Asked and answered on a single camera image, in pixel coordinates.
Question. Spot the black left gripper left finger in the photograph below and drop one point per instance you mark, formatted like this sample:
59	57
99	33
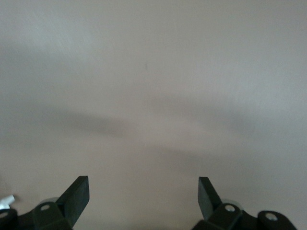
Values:
74	201

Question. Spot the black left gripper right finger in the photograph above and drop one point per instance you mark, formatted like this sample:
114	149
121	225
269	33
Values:
208	201

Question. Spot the white curved pipe clip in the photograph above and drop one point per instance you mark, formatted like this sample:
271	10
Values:
7	200

